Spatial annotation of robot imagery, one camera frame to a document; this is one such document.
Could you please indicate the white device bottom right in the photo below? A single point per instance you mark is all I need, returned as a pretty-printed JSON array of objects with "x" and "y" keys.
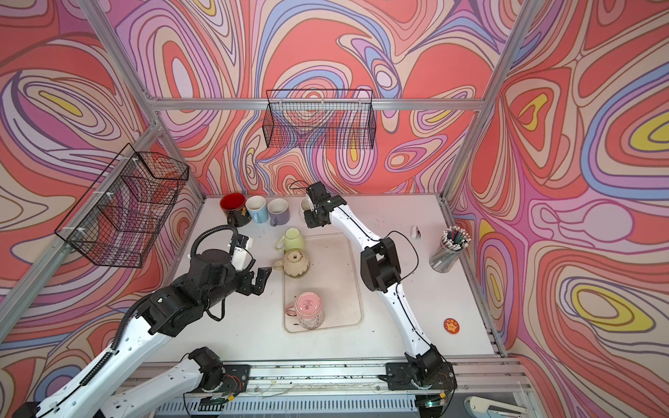
[{"x": 481, "y": 407}]

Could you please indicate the black wire basket back wall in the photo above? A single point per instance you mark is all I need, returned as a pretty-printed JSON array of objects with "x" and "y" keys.
[{"x": 320, "y": 119}]

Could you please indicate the beige plastic tray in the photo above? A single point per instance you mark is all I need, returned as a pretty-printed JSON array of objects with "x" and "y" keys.
[{"x": 332, "y": 276}]

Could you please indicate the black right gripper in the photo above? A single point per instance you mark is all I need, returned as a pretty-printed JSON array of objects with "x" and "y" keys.
[{"x": 311, "y": 223}]

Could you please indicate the small white pink object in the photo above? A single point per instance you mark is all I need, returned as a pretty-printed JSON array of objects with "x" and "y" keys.
[{"x": 415, "y": 233}]

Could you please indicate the black wire basket left wall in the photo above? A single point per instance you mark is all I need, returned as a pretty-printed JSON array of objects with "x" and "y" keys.
[{"x": 129, "y": 211}]

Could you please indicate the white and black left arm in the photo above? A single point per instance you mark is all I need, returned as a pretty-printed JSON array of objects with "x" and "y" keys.
[{"x": 149, "y": 325}]

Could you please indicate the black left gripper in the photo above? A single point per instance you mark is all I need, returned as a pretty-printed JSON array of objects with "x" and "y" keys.
[{"x": 247, "y": 287}]

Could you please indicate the black wire basket wall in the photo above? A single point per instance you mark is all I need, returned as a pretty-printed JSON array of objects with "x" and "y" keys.
[
  {"x": 129, "y": 211},
  {"x": 320, "y": 119}
]

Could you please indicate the pink patterned mug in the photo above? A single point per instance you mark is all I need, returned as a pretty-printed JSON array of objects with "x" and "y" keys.
[{"x": 308, "y": 310}]

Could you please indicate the light blue mug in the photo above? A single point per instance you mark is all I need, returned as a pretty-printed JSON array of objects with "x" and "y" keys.
[{"x": 258, "y": 209}]

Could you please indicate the red round sticker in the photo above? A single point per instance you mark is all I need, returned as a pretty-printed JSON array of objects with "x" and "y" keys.
[{"x": 451, "y": 326}]

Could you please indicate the cream speckled round mug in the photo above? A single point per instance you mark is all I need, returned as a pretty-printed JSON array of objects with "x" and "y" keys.
[{"x": 294, "y": 263}]

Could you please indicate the light green mug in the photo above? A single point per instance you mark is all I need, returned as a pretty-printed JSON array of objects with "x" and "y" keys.
[{"x": 292, "y": 239}]

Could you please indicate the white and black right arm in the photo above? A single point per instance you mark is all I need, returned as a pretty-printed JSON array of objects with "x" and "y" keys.
[{"x": 381, "y": 273}]

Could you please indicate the purple mug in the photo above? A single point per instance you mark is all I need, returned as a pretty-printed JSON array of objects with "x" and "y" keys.
[{"x": 278, "y": 210}]

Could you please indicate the white small mug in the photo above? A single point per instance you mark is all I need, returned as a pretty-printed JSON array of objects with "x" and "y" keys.
[{"x": 305, "y": 205}]

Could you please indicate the black skull mug red inside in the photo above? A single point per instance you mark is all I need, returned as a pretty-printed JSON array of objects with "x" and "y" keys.
[{"x": 234, "y": 207}]

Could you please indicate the pen holder with pens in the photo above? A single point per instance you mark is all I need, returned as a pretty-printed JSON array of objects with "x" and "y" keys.
[{"x": 454, "y": 241}]

